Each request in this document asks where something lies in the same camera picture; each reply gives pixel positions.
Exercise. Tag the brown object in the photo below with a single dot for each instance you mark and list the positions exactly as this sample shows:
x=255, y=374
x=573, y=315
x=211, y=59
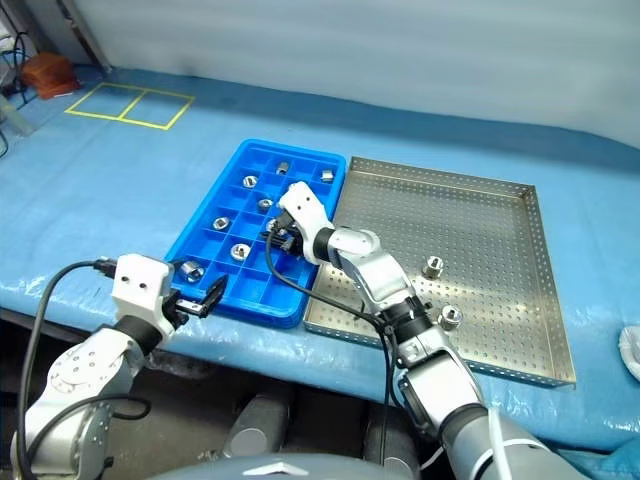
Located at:
x=47, y=75

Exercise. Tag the blue plastic table cover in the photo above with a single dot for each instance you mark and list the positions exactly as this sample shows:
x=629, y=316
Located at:
x=150, y=200

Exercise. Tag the grey metal frame post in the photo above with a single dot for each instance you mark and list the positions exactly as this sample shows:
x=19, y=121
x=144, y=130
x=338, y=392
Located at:
x=97, y=42

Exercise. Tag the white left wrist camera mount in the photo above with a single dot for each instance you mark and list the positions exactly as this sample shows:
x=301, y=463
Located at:
x=140, y=285

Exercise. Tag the metal nut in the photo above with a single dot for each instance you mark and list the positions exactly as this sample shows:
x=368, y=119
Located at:
x=449, y=317
x=433, y=266

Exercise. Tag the yellow tape rectangle marking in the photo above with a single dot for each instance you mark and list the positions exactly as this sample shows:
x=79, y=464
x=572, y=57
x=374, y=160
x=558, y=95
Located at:
x=120, y=120

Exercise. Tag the white round object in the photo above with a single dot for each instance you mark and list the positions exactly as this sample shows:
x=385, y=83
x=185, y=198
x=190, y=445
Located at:
x=632, y=350

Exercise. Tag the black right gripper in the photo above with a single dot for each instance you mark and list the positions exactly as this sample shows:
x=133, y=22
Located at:
x=290, y=240

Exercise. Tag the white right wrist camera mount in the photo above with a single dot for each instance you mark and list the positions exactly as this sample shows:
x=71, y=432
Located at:
x=305, y=205

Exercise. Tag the blue compartment tray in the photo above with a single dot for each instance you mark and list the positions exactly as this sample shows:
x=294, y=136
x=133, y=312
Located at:
x=280, y=295

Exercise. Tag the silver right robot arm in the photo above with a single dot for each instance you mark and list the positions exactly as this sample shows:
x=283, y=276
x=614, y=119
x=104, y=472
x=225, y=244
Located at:
x=380, y=280

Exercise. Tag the grey rounded cylinder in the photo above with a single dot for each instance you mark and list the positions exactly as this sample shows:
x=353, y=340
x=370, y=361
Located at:
x=390, y=435
x=257, y=425

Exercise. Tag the perforated metal tray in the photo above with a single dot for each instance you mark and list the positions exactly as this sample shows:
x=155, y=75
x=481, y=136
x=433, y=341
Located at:
x=475, y=225

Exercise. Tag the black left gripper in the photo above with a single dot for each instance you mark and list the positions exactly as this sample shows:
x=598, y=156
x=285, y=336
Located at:
x=175, y=307

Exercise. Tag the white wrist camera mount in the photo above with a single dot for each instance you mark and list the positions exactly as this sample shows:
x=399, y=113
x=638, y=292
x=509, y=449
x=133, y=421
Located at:
x=305, y=205
x=140, y=285

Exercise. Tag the grey robot torso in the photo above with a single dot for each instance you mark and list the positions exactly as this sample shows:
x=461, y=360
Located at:
x=280, y=470

